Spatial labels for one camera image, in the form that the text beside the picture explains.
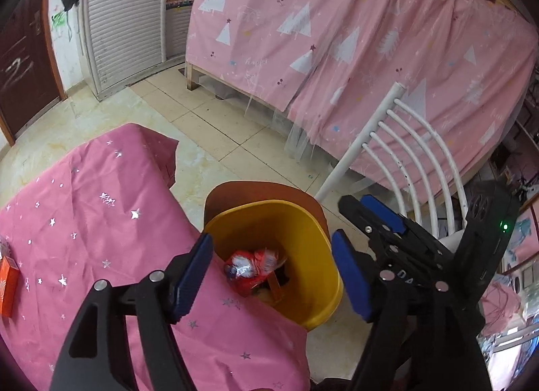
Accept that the red white snack wrapper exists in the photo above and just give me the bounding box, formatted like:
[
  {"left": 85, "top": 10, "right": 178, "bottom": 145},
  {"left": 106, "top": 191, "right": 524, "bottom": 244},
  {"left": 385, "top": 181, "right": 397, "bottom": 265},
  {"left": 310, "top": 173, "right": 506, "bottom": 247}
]
[{"left": 223, "top": 249, "right": 279, "bottom": 296}]

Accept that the yellow plastic trash bin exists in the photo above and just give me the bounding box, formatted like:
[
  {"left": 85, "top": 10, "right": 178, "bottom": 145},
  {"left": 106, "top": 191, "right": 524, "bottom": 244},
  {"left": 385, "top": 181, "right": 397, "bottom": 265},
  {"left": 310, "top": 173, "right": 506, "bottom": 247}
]
[{"left": 204, "top": 181, "right": 344, "bottom": 331}]

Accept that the orange rectangular box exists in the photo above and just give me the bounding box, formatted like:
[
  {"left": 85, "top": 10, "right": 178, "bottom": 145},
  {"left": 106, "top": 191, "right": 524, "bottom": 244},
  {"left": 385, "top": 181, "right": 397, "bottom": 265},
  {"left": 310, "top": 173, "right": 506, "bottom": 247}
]
[{"left": 0, "top": 243, "right": 20, "bottom": 318}]

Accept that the pink star tablecloth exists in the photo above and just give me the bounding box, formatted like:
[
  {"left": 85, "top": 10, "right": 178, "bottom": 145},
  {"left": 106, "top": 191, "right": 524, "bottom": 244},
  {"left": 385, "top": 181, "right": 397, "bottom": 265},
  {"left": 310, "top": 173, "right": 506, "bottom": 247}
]
[{"left": 1, "top": 124, "right": 310, "bottom": 390}]

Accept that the pink tree-print bed curtain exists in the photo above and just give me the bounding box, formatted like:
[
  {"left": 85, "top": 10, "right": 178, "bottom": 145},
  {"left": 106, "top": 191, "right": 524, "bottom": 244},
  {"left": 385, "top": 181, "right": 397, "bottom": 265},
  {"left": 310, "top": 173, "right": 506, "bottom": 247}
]
[{"left": 184, "top": 0, "right": 539, "bottom": 202}]

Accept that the dark brown door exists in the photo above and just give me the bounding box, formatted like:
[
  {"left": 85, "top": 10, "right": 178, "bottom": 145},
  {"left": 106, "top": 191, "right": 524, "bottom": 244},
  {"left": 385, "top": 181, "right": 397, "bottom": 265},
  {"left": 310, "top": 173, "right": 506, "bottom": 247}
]
[{"left": 1, "top": 0, "right": 67, "bottom": 145}]

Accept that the white louvered wardrobe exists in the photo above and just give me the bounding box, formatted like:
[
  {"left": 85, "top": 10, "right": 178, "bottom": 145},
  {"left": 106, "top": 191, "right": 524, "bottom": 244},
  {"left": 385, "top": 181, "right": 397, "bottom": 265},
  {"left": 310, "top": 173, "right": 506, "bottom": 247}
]
[{"left": 78, "top": 0, "right": 192, "bottom": 100}]

